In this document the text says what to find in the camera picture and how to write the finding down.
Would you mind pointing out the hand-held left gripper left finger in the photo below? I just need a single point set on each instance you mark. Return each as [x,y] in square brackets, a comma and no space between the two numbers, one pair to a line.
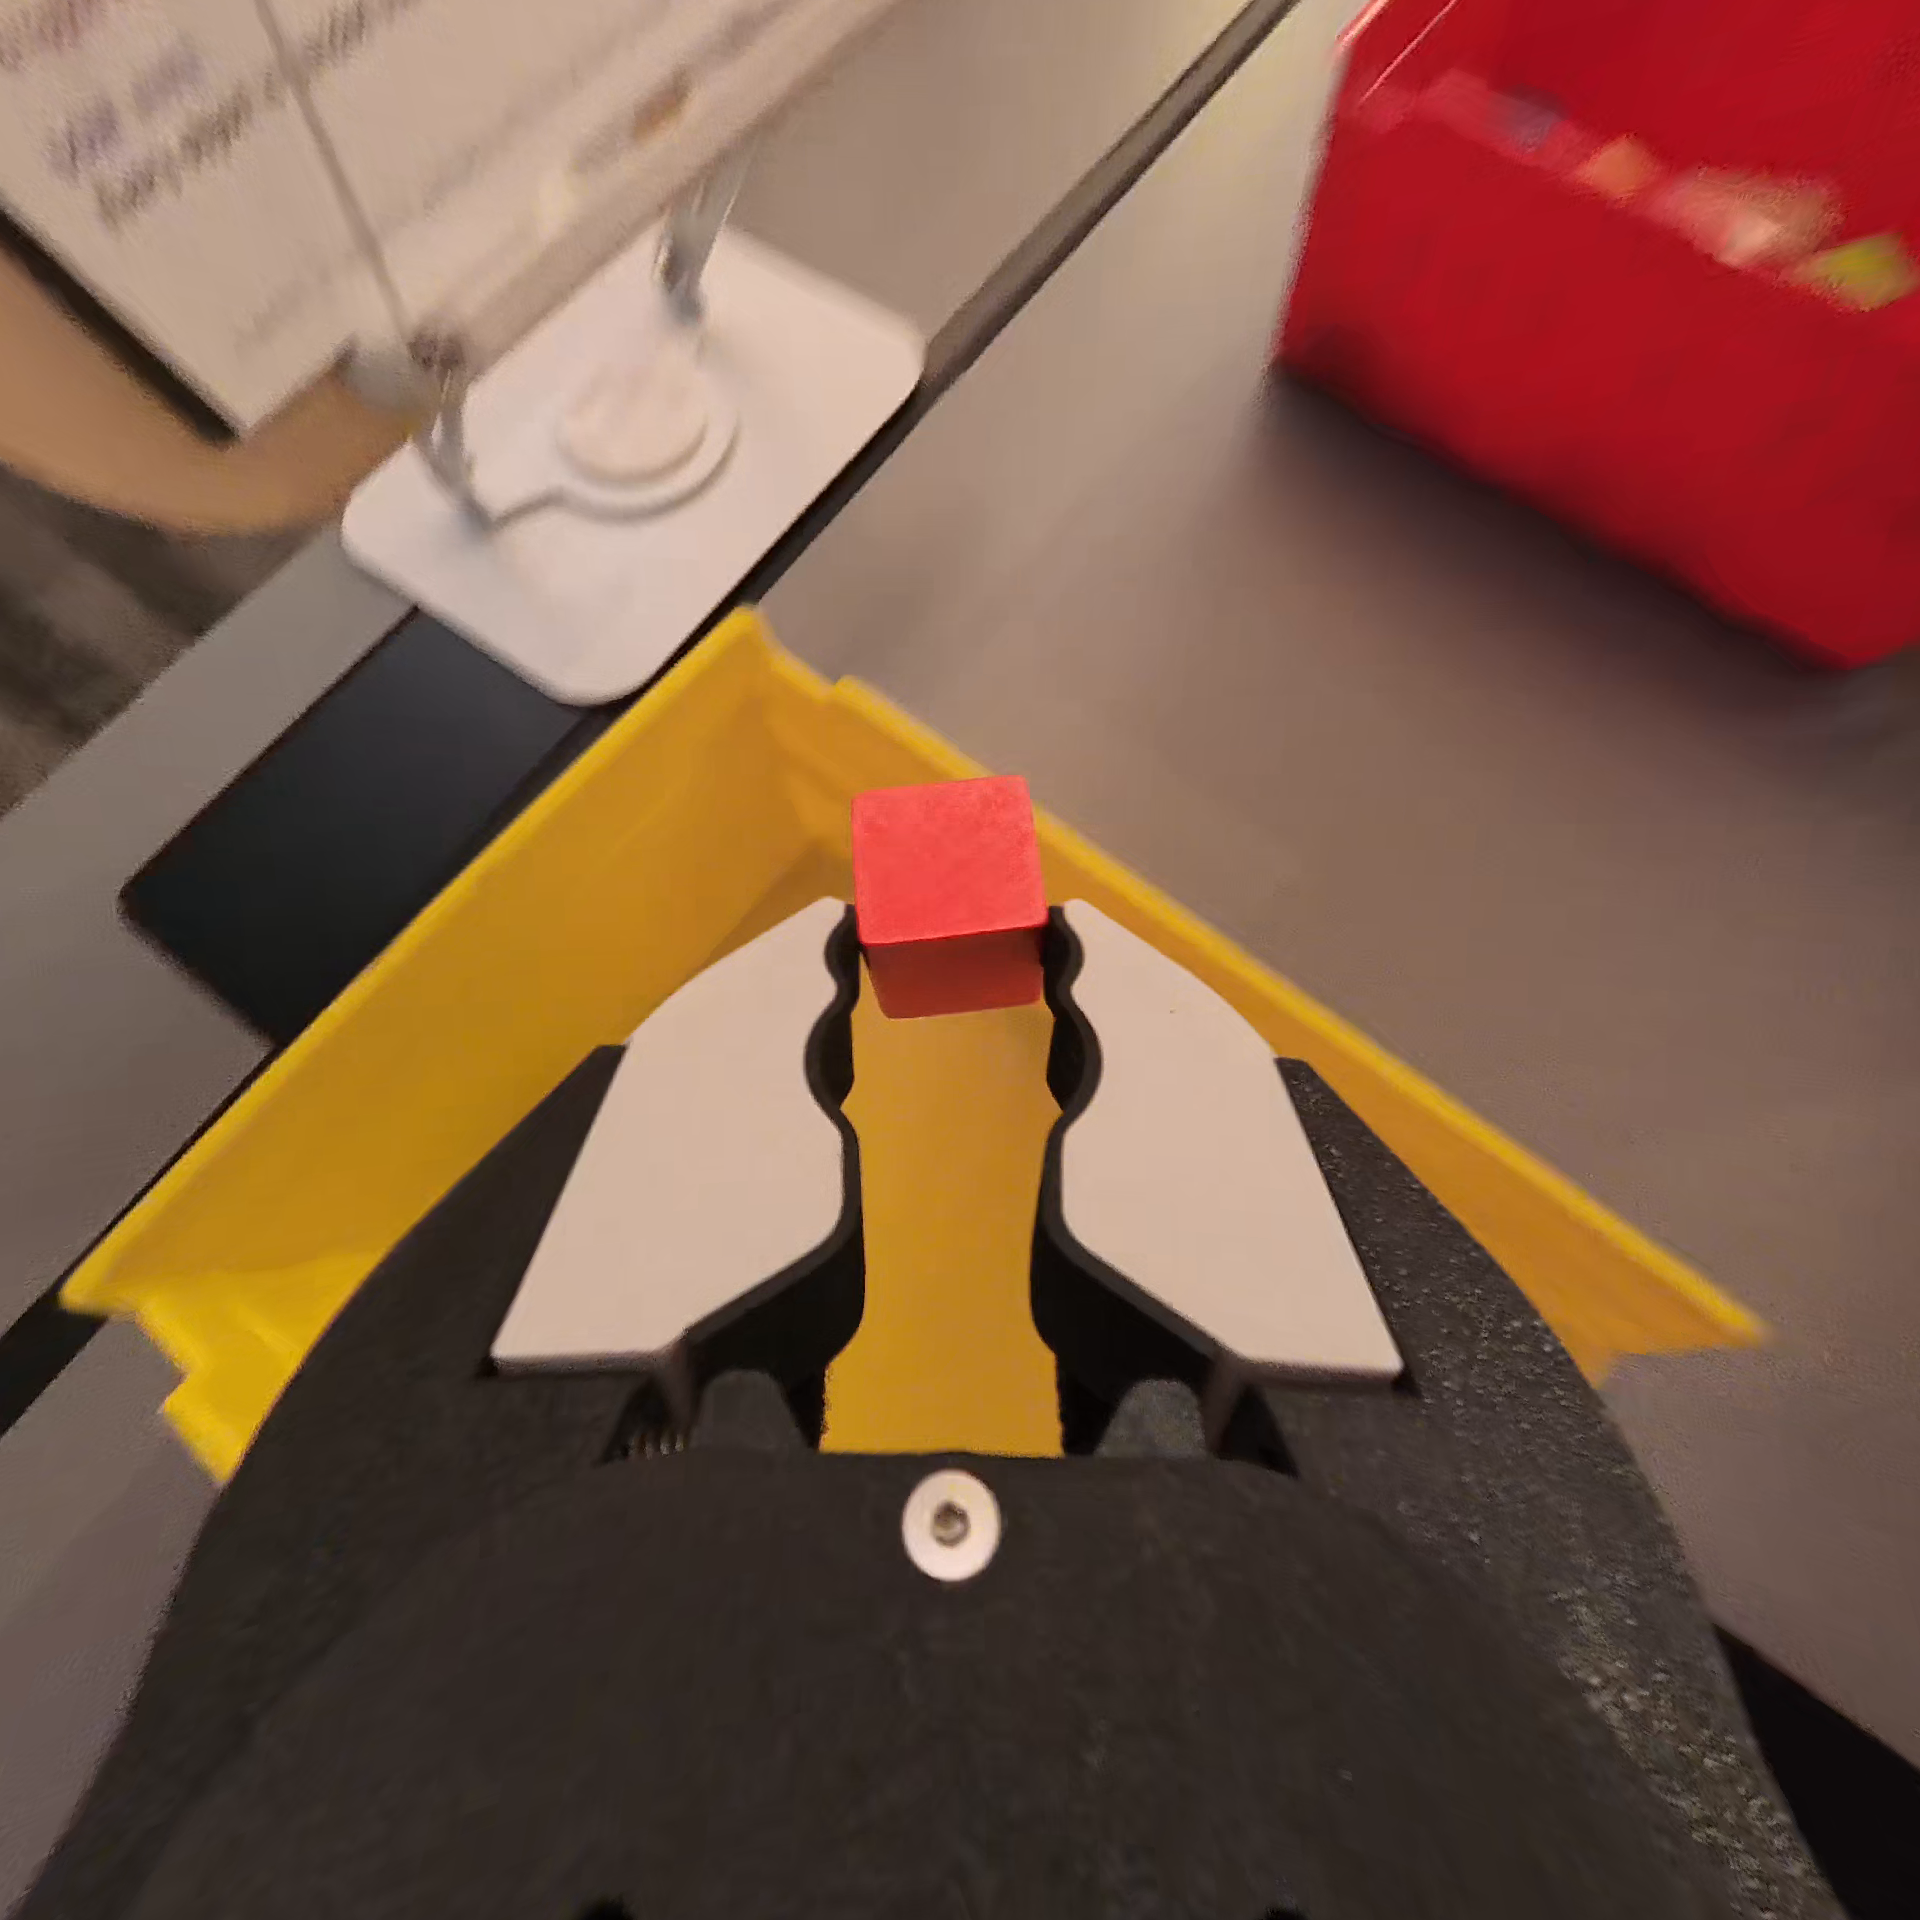
[690,1200]

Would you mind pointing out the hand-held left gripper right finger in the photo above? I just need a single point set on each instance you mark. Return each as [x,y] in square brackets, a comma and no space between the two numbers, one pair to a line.
[1201,1200]

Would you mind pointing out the yellow plastic bin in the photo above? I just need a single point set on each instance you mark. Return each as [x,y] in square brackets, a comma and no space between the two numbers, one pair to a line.
[600,929]

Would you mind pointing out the red wooden block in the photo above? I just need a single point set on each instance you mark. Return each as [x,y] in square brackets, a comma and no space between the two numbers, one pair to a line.
[949,886]

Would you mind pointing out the red plastic bin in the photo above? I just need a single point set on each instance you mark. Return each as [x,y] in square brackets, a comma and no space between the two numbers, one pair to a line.
[1622,376]

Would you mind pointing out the instruction sheet on wooden board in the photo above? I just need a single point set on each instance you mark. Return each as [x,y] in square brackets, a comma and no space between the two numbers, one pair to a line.
[151,451]

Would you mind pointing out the printed instruction sheet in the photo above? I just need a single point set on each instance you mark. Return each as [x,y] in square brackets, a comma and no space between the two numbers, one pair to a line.
[226,152]

